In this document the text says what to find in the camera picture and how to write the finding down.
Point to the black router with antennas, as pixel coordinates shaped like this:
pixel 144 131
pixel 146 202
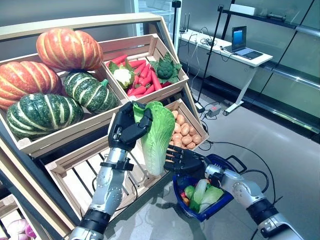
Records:
pixel 183 31

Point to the small green striped pumpkin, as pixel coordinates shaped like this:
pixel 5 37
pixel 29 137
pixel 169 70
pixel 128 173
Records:
pixel 87 92

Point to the large wooden crate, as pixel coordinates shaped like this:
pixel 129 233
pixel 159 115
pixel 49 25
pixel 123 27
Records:
pixel 75 135

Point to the wooden slat crate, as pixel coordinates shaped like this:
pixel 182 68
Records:
pixel 197 122
pixel 75 180
pixel 7 205
pixel 162 91

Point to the brown potato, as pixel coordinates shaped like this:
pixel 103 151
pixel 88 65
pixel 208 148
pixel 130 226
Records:
pixel 187 140
pixel 175 114
pixel 191 145
pixel 197 139
pixel 180 119
pixel 185 129
pixel 177 128

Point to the green white napa cabbage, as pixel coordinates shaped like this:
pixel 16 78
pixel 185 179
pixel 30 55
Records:
pixel 157 135
pixel 200 190
pixel 212 195

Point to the large green bell pepper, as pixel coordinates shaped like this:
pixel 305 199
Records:
pixel 189 192

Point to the black power adapter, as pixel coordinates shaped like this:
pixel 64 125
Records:
pixel 200 107

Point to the small red vegetable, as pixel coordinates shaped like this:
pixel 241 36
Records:
pixel 182 194

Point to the grey box red button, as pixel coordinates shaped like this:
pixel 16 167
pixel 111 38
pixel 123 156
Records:
pixel 214 111

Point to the glass door fridge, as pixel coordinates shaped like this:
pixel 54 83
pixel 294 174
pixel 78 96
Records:
pixel 155 12

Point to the white cauliflower green leaves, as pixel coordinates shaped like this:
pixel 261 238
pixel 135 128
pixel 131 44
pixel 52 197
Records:
pixel 122 75

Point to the white box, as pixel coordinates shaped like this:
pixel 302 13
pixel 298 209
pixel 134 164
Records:
pixel 242 9

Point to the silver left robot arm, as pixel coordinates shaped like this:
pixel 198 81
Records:
pixel 110 190

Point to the small dark shelf item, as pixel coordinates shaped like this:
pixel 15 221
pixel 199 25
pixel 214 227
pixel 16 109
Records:
pixel 276 17

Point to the small orange vegetable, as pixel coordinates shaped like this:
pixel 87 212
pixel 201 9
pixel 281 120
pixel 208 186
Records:
pixel 185 201

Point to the blue plastic shopping basket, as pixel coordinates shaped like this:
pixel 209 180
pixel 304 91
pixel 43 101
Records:
pixel 220 207

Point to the orange striped pumpkin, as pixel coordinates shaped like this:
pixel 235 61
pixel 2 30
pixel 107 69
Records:
pixel 67 48
pixel 25 82

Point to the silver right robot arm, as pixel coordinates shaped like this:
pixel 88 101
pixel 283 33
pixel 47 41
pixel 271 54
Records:
pixel 240 186

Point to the purple white onion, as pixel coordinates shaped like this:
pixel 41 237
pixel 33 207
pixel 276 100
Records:
pixel 18 237
pixel 30 231
pixel 17 226

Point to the red orange carrot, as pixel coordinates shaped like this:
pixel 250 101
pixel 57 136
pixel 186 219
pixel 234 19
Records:
pixel 149 89
pixel 137 63
pixel 145 71
pixel 117 60
pixel 137 90
pixel 140 68
pixel 156 81
pixel 143 81

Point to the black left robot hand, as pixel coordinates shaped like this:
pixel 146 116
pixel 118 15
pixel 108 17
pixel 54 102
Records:
pixel 125 130

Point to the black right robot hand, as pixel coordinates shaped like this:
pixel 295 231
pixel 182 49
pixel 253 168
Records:
pixel 187 162

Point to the large green striped pumpkin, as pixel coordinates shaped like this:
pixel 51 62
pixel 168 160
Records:
pixel 42 115

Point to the open grey laptop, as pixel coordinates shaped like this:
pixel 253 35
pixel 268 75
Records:
pixel 238 37

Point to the green broccoli with leaves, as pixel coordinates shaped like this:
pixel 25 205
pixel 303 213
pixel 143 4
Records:
pixel 165 68

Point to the white desk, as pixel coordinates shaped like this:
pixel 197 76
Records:
pixel 225 67

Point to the black tripod pole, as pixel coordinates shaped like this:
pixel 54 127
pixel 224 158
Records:
pixel 176 4
pixel 210 50

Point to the dark metal shelf rack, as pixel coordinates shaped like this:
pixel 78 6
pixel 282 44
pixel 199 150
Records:
pixel 295 77

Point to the wooden dark display stand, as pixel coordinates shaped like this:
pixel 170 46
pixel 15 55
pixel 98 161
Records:
pixel 75 26

